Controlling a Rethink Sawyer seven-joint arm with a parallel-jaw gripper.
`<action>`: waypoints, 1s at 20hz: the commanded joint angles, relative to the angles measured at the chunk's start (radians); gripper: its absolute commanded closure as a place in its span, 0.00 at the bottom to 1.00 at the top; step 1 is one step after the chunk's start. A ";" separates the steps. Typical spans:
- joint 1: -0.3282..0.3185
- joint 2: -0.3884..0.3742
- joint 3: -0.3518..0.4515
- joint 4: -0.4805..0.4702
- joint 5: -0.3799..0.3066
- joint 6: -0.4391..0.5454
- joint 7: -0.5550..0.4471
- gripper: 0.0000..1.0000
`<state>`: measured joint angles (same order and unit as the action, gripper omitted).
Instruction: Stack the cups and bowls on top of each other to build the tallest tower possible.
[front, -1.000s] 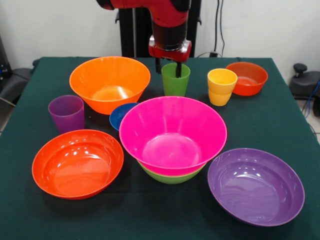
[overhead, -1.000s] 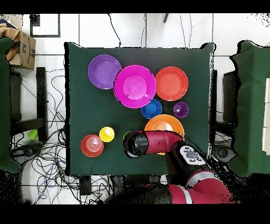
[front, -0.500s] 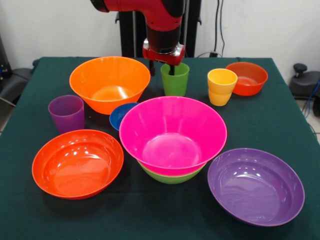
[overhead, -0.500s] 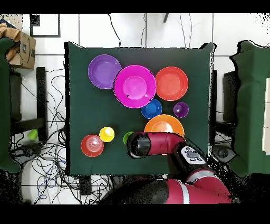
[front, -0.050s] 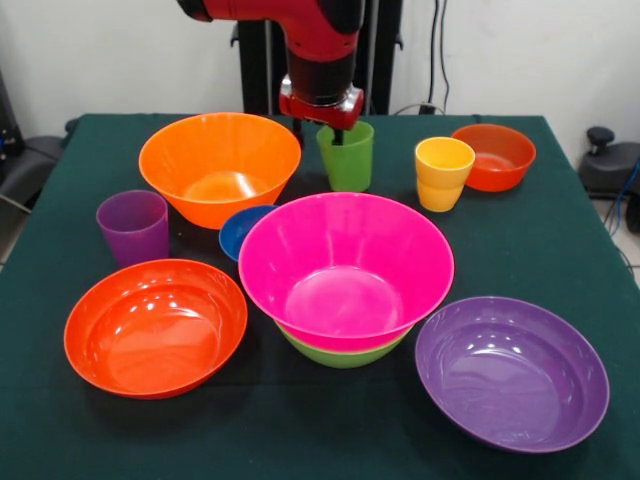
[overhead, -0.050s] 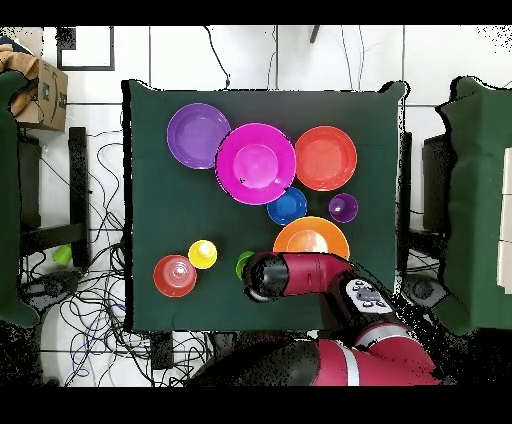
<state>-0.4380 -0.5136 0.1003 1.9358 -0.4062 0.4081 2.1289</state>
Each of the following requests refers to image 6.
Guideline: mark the purple cup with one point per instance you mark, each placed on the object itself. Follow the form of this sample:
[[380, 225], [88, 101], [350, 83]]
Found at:
[[343, 208]]

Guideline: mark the black metal stand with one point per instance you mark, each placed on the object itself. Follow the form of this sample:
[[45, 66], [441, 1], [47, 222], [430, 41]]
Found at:
[[78, 180]]

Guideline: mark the large orange bowl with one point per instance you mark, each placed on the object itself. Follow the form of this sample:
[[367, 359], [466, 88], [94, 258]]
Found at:
[[311, 236]]

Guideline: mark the small green floor cup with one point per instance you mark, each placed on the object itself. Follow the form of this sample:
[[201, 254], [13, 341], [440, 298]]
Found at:
[[62, 255]]

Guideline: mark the large purple shallow bowl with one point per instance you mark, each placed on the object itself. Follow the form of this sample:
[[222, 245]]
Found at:
[[196, 136]]

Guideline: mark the small red bowl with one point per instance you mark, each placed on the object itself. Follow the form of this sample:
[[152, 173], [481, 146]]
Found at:
[[174, 276]]

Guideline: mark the black square floor frame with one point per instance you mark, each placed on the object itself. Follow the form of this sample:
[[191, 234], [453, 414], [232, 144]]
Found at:
[[112, 48]]

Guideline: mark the dark green tablecloth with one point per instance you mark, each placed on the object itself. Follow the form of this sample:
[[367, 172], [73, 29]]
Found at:
[[200, 220]]

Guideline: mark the small blue bowl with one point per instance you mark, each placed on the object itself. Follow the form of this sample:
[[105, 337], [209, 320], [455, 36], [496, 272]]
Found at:
[[290, 208]]

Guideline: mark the black floor base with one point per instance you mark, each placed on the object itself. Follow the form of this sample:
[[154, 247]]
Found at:
[[422, 290], [52, 286]]

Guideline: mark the cardboard box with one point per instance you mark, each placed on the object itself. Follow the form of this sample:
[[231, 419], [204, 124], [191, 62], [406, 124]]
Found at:
[[50, 100]]

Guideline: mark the large pink bowl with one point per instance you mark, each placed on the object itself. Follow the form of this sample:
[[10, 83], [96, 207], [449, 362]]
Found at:
[[256, 164]]

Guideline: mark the yellow cup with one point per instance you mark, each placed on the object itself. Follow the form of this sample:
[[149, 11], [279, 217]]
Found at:
[[202, 256]]

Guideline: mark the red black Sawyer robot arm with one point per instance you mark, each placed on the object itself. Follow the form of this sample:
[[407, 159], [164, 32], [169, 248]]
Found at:
[[308, 272]]

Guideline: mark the green cloth side table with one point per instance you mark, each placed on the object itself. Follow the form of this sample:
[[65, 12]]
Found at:
[[476, 200], [8, 200]]

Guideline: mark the large red shallow bowl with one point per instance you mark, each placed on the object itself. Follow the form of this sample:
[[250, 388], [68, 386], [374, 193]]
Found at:
[[326, 158]]

